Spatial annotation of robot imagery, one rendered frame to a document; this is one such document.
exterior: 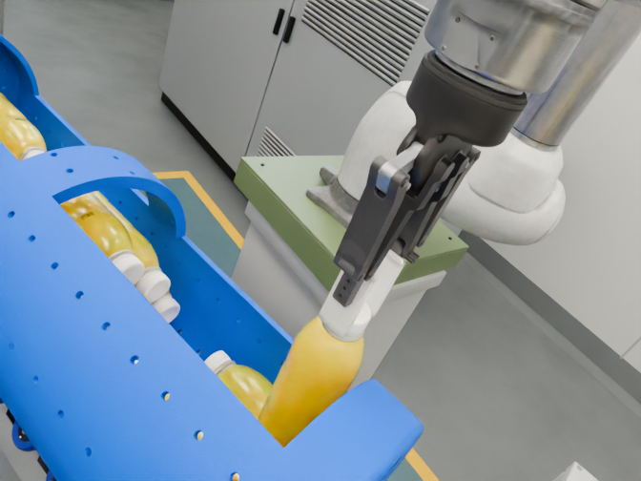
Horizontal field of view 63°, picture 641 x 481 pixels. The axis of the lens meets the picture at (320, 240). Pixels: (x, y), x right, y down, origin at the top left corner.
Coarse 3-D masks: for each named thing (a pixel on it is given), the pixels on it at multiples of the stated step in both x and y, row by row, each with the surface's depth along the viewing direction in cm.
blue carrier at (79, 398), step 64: (0, 64) 86; (64, 128) 85; (0, 192) 53; (64, 192) 53; (128, 192) 78; (0, 256) 50; (64, 256) 48; (192, 256) 72; (0, 320) 48; (64, 320) 46; (128, 320) 45; (192, 320) 73; (256, 320) 67; (0, 384) 49; (64, 384) 44; (128, 384) 42; (192, 384) 42; (64, 448) 44; (128, 448) 41; (192, 448) 40; (256, 448) 39; (320, 448) 40; (384, 448) 41
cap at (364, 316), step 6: (366, 306) 47; (360, 312) 46; (366, 312) 47; (360, 318) 46; (366, 318) 46; (354, 324) 45; (360, 324) 45; (366, 324) 46; (354, 330) 46; (360, 330) 46
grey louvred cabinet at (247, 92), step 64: (192, 0) 304; (256, 0) 261; (320, 0) 227; (384, 0) 202; (192, 64) 313; (256, 64) 268; (320, 64) 234; (384, 64) 206; (192, 128) 331; (256, 128) 275; (320, 128) 239
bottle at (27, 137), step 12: (0, 96) 80; (0, 108) 78; (12, 108) 79; (0, 120) 76; (12, 120) 76; (24, 120) 78; (0, 132) 75; (12, 132) 75; (24, 132) 76; (36, 132) 78; (12, 144) 75; (24, 144) 75; (36, 144) 76; (24, 156) 75
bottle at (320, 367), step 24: (312, 336) 47; (336, 336) 46; (360, 336) 47; (288, 360) 50; (312, 360) 47; (336, 360) 46; (360, 360) 48; (288, 384) 50; (312, 384) 48; (336, 384) 48; (264, 408) 54; (288, 408) 50; (312, 408) 49; (288, 432) 52
